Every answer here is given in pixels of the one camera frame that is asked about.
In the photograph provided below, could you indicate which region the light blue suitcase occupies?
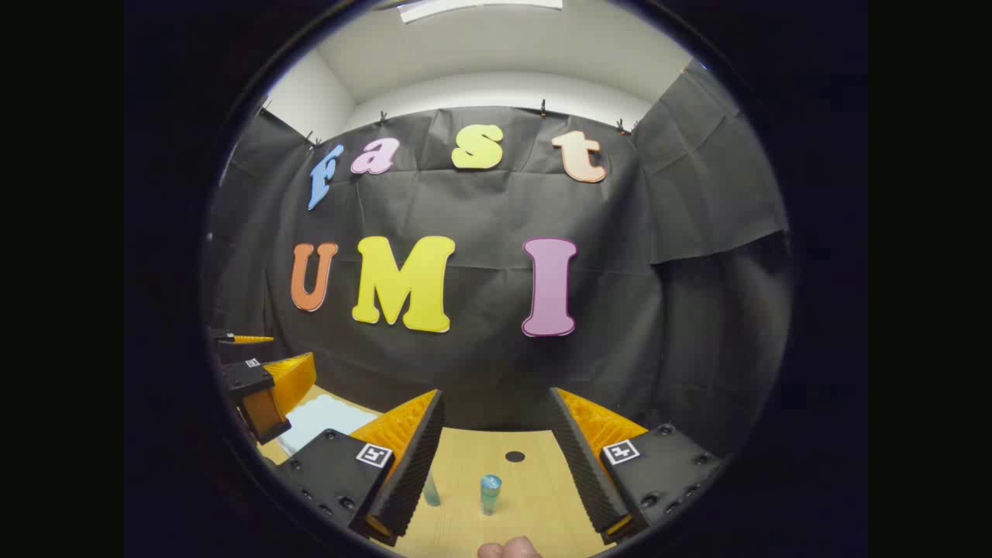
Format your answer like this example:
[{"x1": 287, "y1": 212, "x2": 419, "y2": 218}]
[{"x1": 275, "y1": 393, "x2": 382, "y2": 458}]

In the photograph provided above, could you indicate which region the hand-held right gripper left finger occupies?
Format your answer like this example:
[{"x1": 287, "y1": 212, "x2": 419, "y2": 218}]
[{"x1": 273, "y1": 389, "x2": 447, "y2": 548}]

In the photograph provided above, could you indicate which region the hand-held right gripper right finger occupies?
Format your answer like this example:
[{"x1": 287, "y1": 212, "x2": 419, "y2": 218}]
[{"x1": 549, "y1": 386, "x2": 725, "y2": 546}]

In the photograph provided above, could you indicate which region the ceiling light panel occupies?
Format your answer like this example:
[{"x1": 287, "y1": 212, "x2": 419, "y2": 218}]
[{"x1": 397, "y1": 0, "x2": 564, "y2": 24}]

